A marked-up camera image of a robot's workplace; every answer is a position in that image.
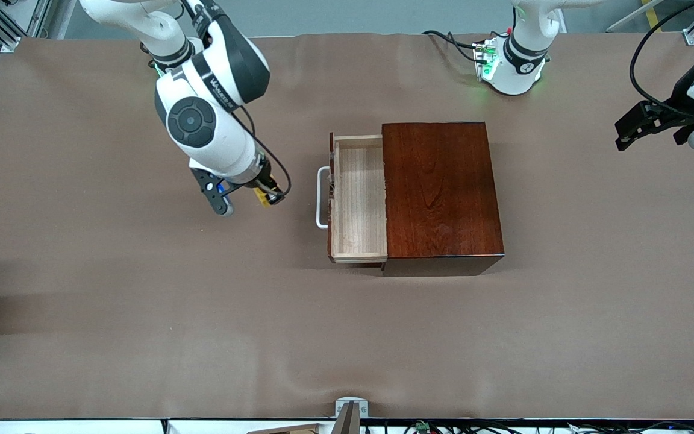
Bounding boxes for black left base cables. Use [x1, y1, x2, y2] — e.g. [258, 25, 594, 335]
[422, 29, 481, 64]

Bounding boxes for brown table cover sheet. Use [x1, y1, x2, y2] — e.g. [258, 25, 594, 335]
[0, 31, 694, 421]

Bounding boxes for dark brown wooden cabinet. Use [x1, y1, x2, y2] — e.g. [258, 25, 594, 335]
[381, 122, 505, 277]

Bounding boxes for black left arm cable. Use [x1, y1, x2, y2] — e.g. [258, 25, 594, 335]
[629, 0, 694, 118]

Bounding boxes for light wooden board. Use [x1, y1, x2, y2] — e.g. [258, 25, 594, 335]
[248, 423, 322, 434]

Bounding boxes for wooden drawer with white handle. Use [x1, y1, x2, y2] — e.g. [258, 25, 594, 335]
[316, 133, 389, 265]

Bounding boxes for grey metal mount bracket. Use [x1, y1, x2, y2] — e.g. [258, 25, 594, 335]
[330, 397, 369, 434]

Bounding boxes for grey vertical frame post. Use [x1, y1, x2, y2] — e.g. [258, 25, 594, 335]
[27, 0, 77, 40]

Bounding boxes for yellow floor tape strip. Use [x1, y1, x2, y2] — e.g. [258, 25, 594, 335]
[641, 0, 664, 34]

